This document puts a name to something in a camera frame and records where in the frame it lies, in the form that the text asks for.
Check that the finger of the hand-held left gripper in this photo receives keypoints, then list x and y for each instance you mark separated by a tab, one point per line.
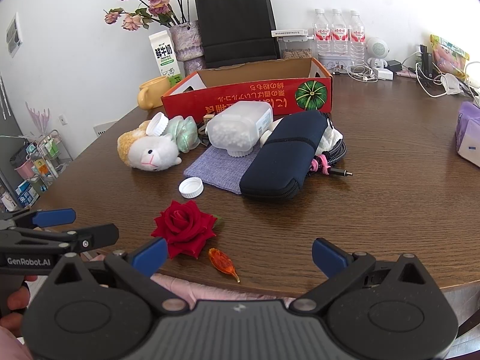
99	235
54	217

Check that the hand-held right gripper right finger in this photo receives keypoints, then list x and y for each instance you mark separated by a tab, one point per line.
330	257

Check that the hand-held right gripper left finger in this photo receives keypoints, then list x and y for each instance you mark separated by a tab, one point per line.
152	257

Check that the red rose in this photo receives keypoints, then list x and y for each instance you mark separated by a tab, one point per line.
183	225

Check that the white bottle cap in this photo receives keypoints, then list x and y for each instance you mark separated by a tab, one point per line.
157	124
191	188

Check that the white plush sheep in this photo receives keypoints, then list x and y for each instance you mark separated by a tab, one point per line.
150	153

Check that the purple linen pouch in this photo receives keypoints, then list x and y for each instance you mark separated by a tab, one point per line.
217	168

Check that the navy zipper pouch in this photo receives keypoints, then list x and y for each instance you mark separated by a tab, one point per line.
277	157

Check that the white tissue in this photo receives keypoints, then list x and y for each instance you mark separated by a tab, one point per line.
332	137

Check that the translucent plastic pill bottle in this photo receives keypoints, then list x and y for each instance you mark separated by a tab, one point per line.
236	127

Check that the red cardboard box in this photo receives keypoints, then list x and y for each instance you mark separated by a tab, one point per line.
243	93

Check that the person's left hand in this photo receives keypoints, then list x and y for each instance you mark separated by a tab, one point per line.
15	303

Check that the metal storage rack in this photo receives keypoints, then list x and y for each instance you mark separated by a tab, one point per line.
41	157

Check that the orange petal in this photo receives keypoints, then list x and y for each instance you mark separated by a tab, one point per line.
221	262

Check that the pink clothing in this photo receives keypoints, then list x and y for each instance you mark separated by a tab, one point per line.
225	288

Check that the grey cabinet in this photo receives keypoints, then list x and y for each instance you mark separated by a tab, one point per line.
7	150

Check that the purple feather plant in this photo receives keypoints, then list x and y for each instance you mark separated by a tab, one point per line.
37	118

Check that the small wooden block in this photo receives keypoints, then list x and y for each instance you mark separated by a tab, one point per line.
208	119

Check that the yellow ceramic mug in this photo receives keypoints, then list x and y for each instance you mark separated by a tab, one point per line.
153	92

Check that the white earphones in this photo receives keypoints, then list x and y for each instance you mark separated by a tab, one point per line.
363	77

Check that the purple tissue pack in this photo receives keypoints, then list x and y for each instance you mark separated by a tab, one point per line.
468	131

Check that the white charger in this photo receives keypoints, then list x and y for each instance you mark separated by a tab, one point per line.
383	74

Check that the white green milk carton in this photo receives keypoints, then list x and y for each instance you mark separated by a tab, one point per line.
165	56

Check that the white printed tin box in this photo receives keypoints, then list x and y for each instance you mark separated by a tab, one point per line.
335	63

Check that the black power adapter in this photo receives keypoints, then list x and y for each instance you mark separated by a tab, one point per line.
394	65

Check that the clear seed container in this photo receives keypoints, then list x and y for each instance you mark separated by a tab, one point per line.
296	50

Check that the white face mask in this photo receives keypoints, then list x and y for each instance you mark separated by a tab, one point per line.
452	84

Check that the purple textured vase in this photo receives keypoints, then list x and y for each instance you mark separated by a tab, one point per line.
187	43

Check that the white robot speaker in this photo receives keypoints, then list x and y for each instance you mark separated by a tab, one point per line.
377	48

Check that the black phone stand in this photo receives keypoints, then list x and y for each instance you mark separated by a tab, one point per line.
426	62

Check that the small white flat box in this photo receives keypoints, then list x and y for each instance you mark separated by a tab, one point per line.
290	33

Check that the yellow pink snack packet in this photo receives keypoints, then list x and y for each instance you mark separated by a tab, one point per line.
448	54

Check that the dried pink rose bouquet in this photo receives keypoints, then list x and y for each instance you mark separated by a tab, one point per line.
157	2

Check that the black paper bag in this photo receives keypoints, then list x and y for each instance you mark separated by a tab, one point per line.
236	26

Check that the white wall socket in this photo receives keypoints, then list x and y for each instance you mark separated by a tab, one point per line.
62	120

